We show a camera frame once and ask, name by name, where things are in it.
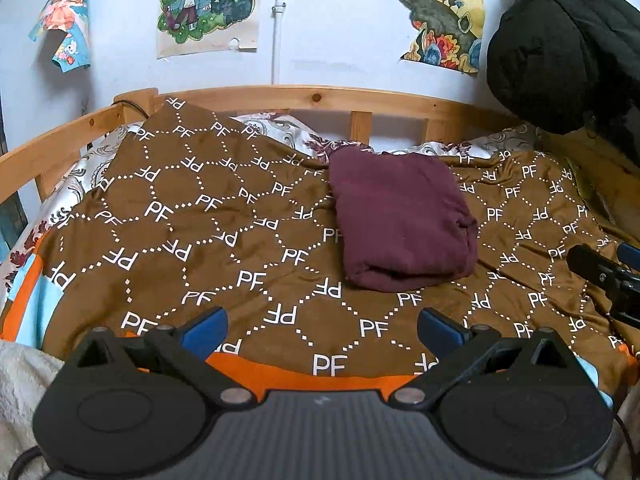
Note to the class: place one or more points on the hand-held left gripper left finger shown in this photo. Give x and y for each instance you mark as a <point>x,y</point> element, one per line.
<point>209,329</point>

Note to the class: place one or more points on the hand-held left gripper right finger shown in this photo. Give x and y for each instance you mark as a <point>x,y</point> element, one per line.
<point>440,331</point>

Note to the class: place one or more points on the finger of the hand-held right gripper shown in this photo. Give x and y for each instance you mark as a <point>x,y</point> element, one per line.
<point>590,262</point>
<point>631,256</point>

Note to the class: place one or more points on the maroon long-sleeve shirt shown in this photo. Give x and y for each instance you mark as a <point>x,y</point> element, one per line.
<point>400,220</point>

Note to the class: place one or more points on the brown patterned blanket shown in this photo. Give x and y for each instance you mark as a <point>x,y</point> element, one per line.
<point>210,220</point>

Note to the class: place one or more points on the orange and blue colour-block sheet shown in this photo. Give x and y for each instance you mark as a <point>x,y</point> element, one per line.
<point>30,300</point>

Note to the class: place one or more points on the white fluffy blanket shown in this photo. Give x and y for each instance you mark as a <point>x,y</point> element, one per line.
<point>22,390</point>

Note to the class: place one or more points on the black puffer jacket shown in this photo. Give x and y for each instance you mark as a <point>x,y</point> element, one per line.
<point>550,50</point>

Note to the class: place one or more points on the curled orange-haired figure poster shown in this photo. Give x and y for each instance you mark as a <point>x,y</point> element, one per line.
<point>62,25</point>

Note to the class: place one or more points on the wooden bed frame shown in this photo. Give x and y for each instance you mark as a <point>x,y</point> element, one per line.
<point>300,96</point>

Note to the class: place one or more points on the colourful landscape wall poster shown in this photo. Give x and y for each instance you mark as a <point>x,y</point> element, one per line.
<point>440,15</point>

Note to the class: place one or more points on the white wall pipe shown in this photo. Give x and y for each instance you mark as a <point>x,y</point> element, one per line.
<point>278,30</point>

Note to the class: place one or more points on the cartoon girl wall poster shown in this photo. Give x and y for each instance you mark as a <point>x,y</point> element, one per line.
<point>205,5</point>

